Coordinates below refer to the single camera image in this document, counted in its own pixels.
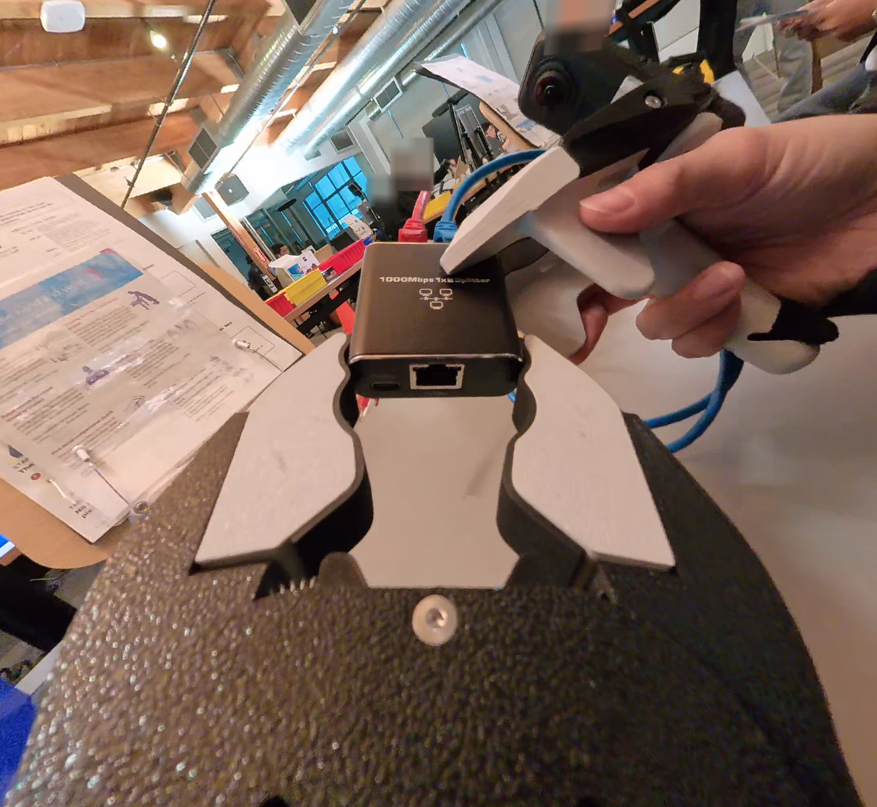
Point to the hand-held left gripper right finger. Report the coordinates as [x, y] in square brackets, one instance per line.
[582, 471]

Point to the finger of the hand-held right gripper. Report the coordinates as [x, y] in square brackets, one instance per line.
[548, 300]
[507, 204]

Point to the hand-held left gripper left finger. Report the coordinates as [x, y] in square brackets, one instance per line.
[288, 464]

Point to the black network splitter box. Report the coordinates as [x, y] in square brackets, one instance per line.
[425, 327]

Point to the blue plastic bin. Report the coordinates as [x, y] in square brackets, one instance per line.
[10, 725]

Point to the person's right hand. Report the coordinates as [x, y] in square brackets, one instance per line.
[788, 204]

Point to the wooden instruction board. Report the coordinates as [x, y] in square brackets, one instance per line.
[41, 533]
[479, 84]

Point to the red plastic bin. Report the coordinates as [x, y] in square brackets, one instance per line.
[342, 262]

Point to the yellow plastic bin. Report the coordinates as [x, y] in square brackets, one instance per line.
[305, 286]

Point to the printed instruction sheet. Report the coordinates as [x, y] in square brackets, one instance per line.
[103, 341]

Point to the ceiling speaker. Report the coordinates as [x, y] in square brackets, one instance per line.
[231, 190]

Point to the white ceiling device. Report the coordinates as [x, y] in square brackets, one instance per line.
[63, 15]

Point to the silver ventilation duct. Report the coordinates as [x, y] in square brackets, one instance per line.
[267, 73]
[411, 46]

